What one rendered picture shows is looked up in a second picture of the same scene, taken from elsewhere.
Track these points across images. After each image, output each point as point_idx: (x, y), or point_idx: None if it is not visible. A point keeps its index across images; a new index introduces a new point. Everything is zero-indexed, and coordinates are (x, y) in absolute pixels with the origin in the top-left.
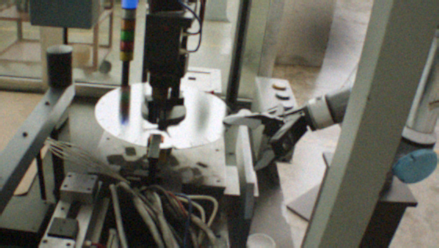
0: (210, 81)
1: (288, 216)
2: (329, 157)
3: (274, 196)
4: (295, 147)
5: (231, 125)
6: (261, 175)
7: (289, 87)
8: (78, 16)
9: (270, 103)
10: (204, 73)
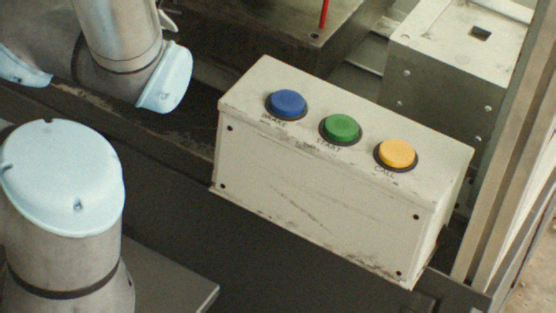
0: (457, 51)
1: (74, 94)
2: (188, 279)
3: (132, 107)
4: (214, 158)
5: None
6: (203, 124)
7: (389, 178)
8: None
9: (315, 89)
10: (508, 65)
